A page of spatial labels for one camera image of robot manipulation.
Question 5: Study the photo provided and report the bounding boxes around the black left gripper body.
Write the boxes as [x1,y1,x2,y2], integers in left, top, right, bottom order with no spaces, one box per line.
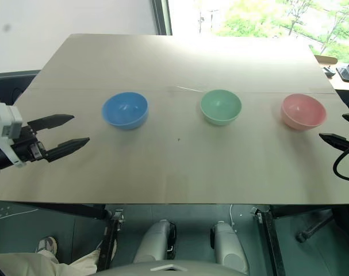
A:
[10,125,49,165]

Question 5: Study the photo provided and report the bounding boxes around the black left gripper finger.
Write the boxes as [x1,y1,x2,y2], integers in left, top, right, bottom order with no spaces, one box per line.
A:
[45,137,91,163]
[27,114,75,131]

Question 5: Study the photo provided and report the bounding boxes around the red plastic bowl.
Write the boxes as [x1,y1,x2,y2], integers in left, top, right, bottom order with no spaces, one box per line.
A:
[280,93,327,131]

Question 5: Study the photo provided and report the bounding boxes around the black laptop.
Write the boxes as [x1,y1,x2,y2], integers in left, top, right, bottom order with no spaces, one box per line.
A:
[336,52,349,86]

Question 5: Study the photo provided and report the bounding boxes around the blue plastic bowl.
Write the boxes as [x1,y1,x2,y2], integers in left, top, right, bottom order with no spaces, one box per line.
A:
[101,91,149,131]

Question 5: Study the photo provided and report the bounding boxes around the black clamp bar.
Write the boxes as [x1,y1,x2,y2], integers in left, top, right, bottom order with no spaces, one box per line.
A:
[296,213,333,243]

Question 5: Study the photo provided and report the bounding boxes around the person's white sneaker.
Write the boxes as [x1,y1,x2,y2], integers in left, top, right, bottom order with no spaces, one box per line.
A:
[35,236,59,255]

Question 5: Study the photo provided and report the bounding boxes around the black table leg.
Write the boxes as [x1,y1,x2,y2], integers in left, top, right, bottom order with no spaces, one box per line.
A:
[97,209,126,271]
[250,205,287,276]

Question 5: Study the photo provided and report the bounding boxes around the person's beige trouser legs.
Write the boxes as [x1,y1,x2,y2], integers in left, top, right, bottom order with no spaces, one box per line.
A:
[0,248,102,276]

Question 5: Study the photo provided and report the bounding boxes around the green plastic bowl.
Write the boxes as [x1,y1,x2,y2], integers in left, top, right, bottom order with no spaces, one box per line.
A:
[200,89,243,126]

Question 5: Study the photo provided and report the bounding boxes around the silver left robot leg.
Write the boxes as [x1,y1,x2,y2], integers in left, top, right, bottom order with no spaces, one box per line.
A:
[132,219,178,264]

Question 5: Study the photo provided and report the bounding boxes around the silver robot leg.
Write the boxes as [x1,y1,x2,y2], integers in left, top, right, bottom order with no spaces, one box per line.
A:
[132,219,178,264]
[209,220,250,274]

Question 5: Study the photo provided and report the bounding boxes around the silver right robot leg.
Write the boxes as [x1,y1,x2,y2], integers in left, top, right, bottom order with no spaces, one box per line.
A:
[209,220,250,274]

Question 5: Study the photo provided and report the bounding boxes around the silver robot torso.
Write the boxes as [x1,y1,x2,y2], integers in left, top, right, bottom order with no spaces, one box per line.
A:
[95,259,250,276]

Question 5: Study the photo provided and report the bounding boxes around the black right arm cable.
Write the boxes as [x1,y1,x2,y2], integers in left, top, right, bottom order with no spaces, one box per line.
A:
[333,142,349,183]

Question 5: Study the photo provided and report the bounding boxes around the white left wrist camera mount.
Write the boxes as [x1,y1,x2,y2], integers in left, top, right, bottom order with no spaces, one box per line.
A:
[0,99,29,169]

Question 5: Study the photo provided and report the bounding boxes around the thin white cable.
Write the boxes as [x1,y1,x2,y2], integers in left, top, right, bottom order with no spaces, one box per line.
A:
[228,204,239,234]

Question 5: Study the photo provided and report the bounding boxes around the dark window frame post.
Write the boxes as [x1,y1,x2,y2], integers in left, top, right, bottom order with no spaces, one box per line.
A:
[150,0,173,37]

